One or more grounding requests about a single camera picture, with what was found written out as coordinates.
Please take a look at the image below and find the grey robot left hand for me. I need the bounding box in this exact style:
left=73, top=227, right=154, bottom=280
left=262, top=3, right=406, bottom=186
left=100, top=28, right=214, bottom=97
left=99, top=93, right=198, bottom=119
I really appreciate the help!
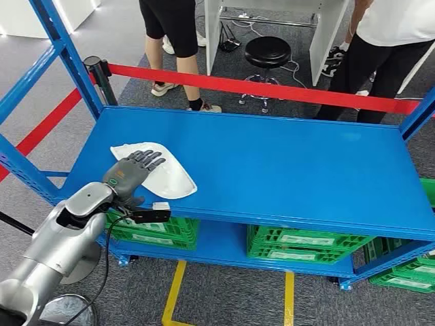
left=102, top=149, right=167, bottom=210

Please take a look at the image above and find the white curved plastic part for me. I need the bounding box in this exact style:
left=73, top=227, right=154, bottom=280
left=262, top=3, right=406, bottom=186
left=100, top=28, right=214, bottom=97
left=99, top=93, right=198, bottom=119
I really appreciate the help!
left=110, top=142, right=198, bottom=200

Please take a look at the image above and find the blue metal shelf rack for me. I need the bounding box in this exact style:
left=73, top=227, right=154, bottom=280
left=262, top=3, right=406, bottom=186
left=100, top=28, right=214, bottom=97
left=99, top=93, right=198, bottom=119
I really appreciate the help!
left=0, top=0, right=435, bottom=293

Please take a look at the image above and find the green plastic crate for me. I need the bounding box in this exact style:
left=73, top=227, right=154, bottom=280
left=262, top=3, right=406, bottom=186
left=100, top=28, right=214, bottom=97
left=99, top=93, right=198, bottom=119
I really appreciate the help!
left=247, top=244, right=354, bottom=266
left=363, top=177, right=435, bottom=282
left=247, top=225, right=375, bottom=249
left=369, top=270, right=435, bottom=295
left=110, top=228, right=199, bottom=252
left=104, top=211, right=201, bottom=238

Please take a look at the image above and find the red barrier belt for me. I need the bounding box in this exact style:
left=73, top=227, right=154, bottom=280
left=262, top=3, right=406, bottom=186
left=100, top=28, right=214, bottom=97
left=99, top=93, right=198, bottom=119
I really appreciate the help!
left=108, top=63, right=435, bottom=119
left=0, top=74, right=97, bottom=183

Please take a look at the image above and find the person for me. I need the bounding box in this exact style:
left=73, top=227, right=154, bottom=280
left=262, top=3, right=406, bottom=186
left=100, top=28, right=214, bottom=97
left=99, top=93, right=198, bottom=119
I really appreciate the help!
left=138, top=0, right=222, bottom=113
left=314, top=0, right=435, bottom=124

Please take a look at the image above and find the black router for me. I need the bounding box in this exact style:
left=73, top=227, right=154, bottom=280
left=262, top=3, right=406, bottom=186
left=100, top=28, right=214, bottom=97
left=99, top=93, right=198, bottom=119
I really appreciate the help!
left=219, top=20, right=242, bottom=52

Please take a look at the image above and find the white display plinth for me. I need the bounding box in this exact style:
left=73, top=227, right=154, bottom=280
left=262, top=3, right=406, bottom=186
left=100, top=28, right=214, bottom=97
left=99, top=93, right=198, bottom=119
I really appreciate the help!
left=0, top=0, right=101, bottom=39

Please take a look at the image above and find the black round stool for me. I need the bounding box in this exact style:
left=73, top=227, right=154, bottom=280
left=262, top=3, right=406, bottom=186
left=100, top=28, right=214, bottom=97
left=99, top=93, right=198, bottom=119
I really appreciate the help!
left=237, top=35, right=292, bottom=113

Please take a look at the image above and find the white desk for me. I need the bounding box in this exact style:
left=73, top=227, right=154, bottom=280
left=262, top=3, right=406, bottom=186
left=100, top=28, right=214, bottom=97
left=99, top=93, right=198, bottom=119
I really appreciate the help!
left=204, top=0, right=351, bottom=87
left=397, top=42, right=435, bottom=95

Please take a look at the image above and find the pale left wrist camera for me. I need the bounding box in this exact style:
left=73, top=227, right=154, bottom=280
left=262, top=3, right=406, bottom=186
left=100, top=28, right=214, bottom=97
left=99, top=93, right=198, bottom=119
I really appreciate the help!
left=131, top=202, right=172, bottom=225

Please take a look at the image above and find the black camera cable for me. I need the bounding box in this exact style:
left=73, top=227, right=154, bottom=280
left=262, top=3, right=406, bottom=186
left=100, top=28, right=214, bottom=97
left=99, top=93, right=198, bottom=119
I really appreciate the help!
left=63, top=213, right=135, bottom=326

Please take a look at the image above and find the chrome stanchion post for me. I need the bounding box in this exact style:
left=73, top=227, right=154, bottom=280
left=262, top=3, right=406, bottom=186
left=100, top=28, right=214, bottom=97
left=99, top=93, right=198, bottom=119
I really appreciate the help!
left=40, top=56, right=118, bottom=326

